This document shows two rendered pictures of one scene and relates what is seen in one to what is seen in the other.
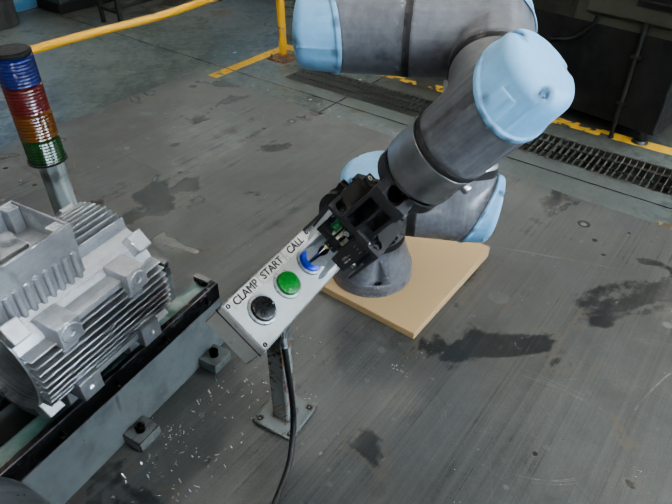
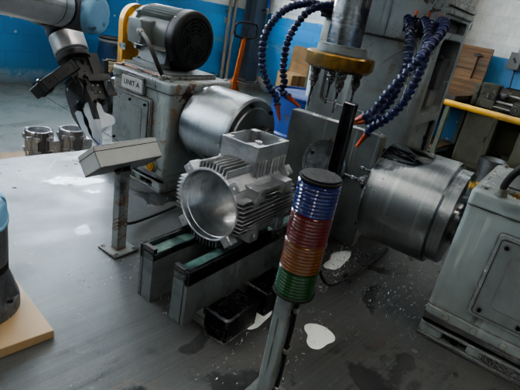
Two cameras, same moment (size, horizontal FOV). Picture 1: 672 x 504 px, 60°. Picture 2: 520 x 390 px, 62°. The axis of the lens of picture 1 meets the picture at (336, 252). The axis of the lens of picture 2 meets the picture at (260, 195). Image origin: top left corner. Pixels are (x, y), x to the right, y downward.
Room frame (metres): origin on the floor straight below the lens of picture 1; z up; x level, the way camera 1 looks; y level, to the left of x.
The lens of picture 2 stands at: (1.44, 0.45, 1.41)
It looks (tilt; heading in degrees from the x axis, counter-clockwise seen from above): 23 degrees down; 183
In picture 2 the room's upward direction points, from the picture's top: 11 degrees clockwise
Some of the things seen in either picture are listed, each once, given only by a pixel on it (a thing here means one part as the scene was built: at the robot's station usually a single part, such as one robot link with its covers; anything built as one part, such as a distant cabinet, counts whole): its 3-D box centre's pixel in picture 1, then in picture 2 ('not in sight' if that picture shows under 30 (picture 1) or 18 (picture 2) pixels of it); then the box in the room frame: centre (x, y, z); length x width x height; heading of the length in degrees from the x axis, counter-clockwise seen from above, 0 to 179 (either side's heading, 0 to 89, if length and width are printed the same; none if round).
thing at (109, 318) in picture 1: (59, 305); (237, 194); (0.53, 0.35, 1.02); 0.20 x 0.19 x 0.19; 151
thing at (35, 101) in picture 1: (26, 96); (309, 224); (0.88, 0.49, 1.14); 0.06 x 0.06 x 0.04
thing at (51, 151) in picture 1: (43, 147); (296, 278); (0.88, 0.49, 1.05); 0.06 x 0.06 x 0.04
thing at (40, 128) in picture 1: (35, 122); (302, 251); (0.88, 0.49, 1.10); 0.06 x 0.06 x 0.04
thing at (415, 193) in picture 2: not in sight; (425, 206); (0.43, 0.79, 1.04); 0.41 x 0.25 x 0.25; 60
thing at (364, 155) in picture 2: not in sight; (330, 173); (0.13, 0.58, 0.97); 0.30 x 0.11 x 0.34; 60
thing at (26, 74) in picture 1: (16, 68); (316, 196); (0.88, 0.49, 1.19); 0.06 x 0.06 x 0.04
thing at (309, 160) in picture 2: not in sight; (323, 165); (0.18, 0.55, 1.02); 0.15 x 0.02 x 0.15; 60
